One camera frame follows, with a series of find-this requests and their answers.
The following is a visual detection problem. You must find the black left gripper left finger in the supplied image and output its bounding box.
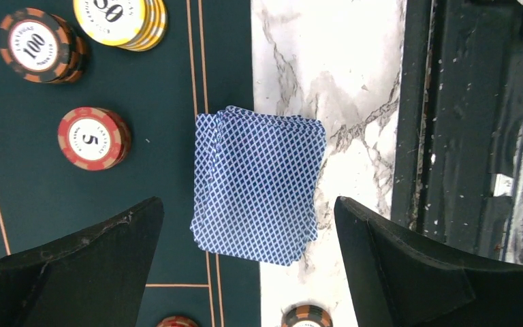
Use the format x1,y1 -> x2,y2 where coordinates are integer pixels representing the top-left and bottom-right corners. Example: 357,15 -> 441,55
0,197 -> 164,326

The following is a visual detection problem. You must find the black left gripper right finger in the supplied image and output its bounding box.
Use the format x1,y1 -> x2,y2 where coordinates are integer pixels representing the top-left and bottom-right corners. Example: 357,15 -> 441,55
334,196 -> 523,326

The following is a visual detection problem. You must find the red poker chip stack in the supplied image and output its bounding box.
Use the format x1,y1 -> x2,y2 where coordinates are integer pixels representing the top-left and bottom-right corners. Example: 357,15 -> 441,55
157,315 -> 198,327

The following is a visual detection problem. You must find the brown poker chip stack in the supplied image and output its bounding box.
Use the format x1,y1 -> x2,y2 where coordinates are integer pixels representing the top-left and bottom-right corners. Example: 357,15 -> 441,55
281,305 -> 333,327

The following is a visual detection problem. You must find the blue playing card deck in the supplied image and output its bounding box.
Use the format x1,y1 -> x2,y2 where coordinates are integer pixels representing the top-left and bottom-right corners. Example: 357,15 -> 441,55
190,106 -> 326,266

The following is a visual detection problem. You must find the yellow chip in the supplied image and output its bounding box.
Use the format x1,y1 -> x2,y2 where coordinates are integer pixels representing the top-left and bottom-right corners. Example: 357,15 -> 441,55
73,0 -> 168,52

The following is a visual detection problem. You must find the green poker table mat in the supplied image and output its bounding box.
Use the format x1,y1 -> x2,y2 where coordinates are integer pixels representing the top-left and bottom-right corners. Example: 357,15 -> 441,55
0,1 -> 262,326

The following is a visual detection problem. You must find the black mounting rail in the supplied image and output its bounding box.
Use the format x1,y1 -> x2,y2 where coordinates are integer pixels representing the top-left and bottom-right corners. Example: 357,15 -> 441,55
391,1 -> 523,264

